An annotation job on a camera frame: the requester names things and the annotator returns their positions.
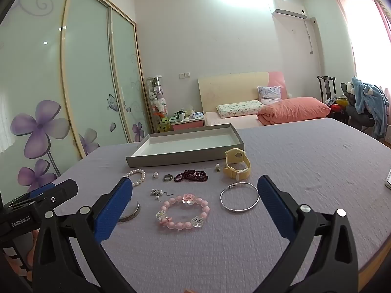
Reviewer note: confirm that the floral sliding door wardrobe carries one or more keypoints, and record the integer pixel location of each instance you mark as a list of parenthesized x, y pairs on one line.
[(85, 67)]

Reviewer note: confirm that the grey chair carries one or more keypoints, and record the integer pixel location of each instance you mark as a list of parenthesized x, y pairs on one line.
[(360, 117)]

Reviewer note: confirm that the blue fleece garment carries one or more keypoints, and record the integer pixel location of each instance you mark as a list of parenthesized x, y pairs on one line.
[(369, 100)]

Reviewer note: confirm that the engraved silver cuff bangle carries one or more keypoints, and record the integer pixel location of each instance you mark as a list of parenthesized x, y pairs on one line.
[(136, 213)]

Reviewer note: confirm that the colourful toys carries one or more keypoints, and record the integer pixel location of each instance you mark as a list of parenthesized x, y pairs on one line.
[(337, 105)]

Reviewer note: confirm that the white air conditioner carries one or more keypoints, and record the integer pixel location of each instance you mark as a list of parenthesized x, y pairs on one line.
[(288, 7)]

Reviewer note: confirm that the pink curtain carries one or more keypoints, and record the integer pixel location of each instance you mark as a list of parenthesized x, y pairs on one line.
[(345, 0)]

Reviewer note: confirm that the white wall outlet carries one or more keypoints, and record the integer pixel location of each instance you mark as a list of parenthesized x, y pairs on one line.
[(184, 75)]

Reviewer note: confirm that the thin silver bangle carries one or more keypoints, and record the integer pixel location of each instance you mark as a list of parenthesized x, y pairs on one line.
[(233, 185)]

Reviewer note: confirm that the small silver earrings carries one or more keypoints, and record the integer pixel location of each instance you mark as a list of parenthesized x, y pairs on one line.
[(156, 193)]

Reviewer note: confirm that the green plush toy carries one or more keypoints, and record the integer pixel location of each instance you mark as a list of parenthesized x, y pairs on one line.
[(163, 125)]

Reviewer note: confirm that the white mug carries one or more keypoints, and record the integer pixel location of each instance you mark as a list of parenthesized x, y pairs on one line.
[(181, 116)]

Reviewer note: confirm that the person's left hand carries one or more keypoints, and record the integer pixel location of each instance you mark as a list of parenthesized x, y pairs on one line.
[(14, 263)]

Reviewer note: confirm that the cream and pink headboard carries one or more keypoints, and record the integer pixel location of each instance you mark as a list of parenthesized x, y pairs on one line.
[(226, 91)]

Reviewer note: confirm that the small lavender pillow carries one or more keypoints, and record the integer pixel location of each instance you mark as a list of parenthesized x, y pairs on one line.
[(268, 94)]

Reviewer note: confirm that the grey cardboard tray box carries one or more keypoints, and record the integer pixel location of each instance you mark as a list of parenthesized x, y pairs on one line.
[(183, 158)]

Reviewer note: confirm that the purple table cloth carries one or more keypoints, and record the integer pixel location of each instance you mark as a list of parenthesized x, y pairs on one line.
[(305, 164)]

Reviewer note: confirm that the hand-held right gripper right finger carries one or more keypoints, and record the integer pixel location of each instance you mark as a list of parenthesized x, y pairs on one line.
[(276, 207)]

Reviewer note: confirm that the patterned white pillow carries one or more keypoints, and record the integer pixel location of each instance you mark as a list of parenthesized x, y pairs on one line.
[(238, 109)]

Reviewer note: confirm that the clear plush toy tube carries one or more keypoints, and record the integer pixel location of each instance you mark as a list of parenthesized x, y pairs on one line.
[(157, 97)]

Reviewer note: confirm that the yellow wrist watch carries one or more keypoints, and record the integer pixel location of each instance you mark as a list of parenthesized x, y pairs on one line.
[(235, 155)]

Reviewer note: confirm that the coral duvet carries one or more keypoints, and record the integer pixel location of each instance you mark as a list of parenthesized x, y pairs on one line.
[(293, 110)]

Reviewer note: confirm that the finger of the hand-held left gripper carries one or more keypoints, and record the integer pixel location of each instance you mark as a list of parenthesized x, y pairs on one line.
[(65, 189)]

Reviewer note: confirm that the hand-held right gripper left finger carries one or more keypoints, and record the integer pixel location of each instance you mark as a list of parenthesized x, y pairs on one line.
[(122, 201)]

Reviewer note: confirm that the tissue box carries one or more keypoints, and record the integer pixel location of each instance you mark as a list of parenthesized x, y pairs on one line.
[(196, 115)]

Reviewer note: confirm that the pink nightstand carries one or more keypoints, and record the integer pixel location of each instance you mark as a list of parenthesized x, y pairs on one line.
[(186, 125)]

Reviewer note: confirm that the pink bed sheet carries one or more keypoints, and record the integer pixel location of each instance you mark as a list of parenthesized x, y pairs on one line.
[(226, 121)]

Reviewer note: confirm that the white object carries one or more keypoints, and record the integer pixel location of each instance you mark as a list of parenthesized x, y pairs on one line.
[(389, 180)]

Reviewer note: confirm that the dark wooden chair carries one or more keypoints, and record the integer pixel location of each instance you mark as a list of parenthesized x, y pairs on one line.
[(325, 87)]

